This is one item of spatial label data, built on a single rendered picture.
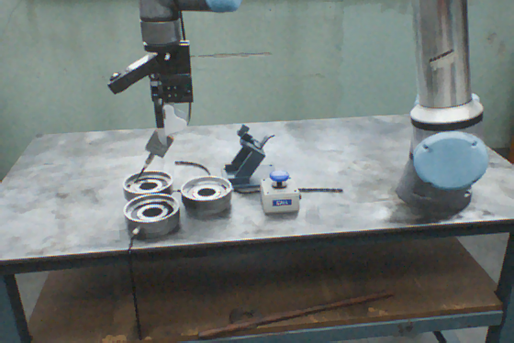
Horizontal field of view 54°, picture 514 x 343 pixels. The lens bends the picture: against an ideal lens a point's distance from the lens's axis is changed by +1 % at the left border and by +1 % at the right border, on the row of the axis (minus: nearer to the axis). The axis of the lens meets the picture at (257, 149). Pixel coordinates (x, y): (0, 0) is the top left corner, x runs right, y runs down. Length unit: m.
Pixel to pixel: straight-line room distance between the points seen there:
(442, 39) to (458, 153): 0.19
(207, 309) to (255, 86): 1.66
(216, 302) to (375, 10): 1.89
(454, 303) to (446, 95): 0.55
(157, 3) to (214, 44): 1.63
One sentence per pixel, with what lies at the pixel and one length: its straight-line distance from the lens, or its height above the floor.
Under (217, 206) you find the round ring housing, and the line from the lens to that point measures 1.00.
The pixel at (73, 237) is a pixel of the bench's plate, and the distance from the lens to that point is 1.01.
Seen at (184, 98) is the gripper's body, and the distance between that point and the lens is 0.99.
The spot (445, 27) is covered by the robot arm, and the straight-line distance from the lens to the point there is 0.84.
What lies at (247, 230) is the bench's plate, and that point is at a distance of 0.96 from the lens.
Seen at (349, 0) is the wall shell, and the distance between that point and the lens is 2.65.
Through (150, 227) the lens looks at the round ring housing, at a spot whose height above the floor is 0.83.
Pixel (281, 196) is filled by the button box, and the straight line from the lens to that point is 1.00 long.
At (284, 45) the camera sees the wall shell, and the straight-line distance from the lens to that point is 2.61.
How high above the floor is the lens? 1.33
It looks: 24 degrees down
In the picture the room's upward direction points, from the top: 1 degrees counter-clockwise
